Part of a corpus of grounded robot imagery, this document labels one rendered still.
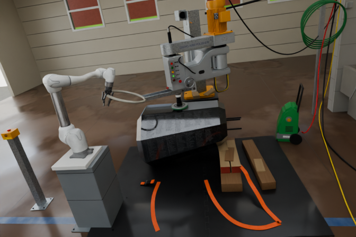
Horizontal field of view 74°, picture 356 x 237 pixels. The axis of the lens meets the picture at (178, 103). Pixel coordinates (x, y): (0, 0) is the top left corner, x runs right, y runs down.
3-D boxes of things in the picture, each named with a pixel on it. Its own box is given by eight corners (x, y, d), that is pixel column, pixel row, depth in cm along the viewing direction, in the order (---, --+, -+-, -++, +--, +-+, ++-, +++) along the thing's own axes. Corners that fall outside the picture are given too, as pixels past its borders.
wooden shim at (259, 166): (253, 160, 309) (253, 158, 309) (261, 159, 307) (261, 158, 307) (257, 172, 286) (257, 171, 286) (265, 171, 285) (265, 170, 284)
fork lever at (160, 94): (190, 86, 322) (190, 82, 320) (196, 89, 305) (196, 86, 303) (142, 98, 300) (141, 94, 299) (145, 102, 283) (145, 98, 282)
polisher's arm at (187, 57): (181, 63, 383) (179, 48, 374) (199, 58, 396) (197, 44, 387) (206, 70, 320) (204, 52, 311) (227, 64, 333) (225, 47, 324)
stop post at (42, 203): (39, 198, 313) (7, 127, 273) (54, 198, 311) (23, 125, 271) (30, 210, 295) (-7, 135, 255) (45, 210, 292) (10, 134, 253)
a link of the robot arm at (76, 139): (77, 154, 231) (70, 135, 224) (68, 150, 243) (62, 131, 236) (91, 147, 242) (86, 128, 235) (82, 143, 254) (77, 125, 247)
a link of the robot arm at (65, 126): (68, 148, 242) (59, 144, 256) (82, 142, 253) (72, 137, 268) (45, 76, 218) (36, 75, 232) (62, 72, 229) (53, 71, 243)
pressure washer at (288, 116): (299, 133, 374) (302, 81, 342) (302, 145, 344) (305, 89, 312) (275, 132, 386) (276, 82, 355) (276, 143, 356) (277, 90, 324)
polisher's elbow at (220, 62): (210, 68, 324) (208, 54, 316) (221, 65, 331) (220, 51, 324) (218, 70, 307) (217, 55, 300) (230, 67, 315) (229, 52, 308)
